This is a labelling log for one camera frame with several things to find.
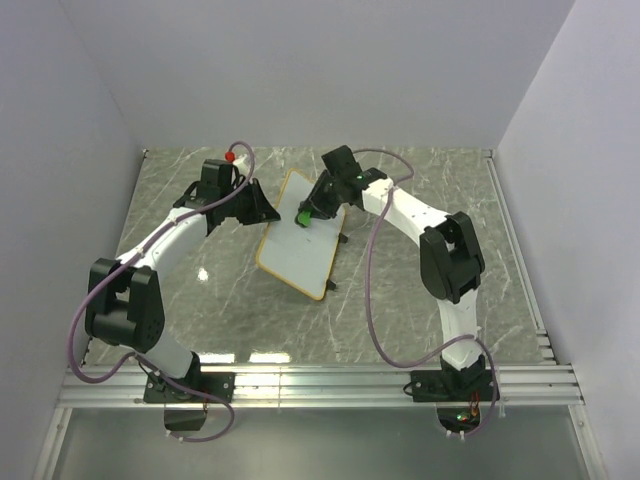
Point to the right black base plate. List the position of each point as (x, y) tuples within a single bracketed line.
[(451, 386)]

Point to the aluminium mounting rail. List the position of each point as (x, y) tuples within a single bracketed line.
[(326, 386)]

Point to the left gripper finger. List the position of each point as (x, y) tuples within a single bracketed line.
[(257, 193), (260, 212)]

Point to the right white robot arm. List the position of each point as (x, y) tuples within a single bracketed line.
[(450, 259)]

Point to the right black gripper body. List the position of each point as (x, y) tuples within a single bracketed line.
[(325, 196)]

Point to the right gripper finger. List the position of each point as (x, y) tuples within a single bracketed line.
[(324, 215), (308, 205)]

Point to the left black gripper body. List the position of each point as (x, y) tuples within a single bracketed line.
[(241, 205)]

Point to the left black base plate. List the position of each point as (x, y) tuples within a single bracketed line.
[(160, 390)]

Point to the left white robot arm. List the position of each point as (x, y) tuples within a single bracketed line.
[(125, 305)]

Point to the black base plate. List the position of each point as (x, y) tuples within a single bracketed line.
[(160, 390), (451, 386)]

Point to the green whiteboard eraser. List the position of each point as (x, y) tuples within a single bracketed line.
[(303, 219)]

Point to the white board with orange frame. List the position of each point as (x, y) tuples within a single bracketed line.
[(301, 257)]

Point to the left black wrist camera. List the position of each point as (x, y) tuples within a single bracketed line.
[(216, 178)]

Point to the right side aluminium rail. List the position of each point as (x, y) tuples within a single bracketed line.
[(542, 336)]

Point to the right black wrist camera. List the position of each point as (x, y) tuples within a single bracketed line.
[(341, 164)]

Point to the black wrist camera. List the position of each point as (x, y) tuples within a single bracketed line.
[(341, 164), (216, 178)]

